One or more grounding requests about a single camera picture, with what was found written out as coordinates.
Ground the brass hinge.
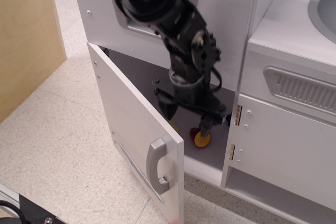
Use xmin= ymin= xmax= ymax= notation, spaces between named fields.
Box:
xmin=228 ymin=144 xmax=235 ymax=160
xmin=235 ymin=104 xmax=242 ymax=126

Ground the light wooden board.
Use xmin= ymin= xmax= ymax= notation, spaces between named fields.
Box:
xmin=1 ymin=0 xmax=66 ymax=121

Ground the silver fridge door handle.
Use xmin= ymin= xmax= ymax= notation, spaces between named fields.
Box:
xmin=146 ymin=138 xmax=170 ymax=195

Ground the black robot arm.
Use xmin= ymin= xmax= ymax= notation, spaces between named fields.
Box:
xmin=114 ymin=0 xmax=226 ymax=137

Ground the yellow red toy food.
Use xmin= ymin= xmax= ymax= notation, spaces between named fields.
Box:
xmin=190 ymin=127 xmax=212 ymax=148

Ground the silver sink basin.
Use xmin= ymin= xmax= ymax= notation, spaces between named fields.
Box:
xmin=308 ymin=0 xmax=335 ymax=43

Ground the white oven door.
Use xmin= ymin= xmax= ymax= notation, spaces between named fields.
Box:
xmin=228 ymin=95 xmax=335 ymax=209

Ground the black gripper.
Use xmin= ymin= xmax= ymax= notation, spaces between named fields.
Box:
xmin=153 ymin=78 xmax=226 ymax=137

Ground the lower brass hinge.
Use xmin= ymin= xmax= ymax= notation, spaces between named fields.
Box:
xmin=228 ymin=144 xmax=235 ymax=160

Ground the white fridge door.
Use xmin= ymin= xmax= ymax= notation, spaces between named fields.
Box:
xmin=87 ymin=42 xmax=184 ymax=223

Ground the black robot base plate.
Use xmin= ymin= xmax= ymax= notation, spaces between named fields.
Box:
xmin=19 ymin=195 xmax=65 ymax=224

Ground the silver vent grille panel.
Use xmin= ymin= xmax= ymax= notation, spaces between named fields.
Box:
xmin=263 ymin=66 xmax=335 ymax=115

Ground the white toy fridge cabinet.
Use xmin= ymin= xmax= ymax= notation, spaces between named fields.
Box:
xmin=77 ymin=0 xmax=258 ymax=187

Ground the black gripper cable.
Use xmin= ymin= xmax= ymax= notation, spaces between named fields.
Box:
xmin=209 ymin=67 xmax=223 ymax=94

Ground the white toy sink cabinet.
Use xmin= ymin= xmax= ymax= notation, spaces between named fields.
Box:
xmin=223 ymin=0 xmax=335 ymax=223

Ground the aluminium frame rail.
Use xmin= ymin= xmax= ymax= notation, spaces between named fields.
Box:
xmin=0 ymin=183 xmax=20 ymax=208

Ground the upper brass hinge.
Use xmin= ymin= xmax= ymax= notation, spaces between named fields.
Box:
xmin=235 ymin=104 xmax=242 ymax=126

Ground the silver fridge door emblem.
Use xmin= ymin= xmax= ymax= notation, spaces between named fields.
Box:
xmin=118 ymin=143 xmax=164 ymax=203

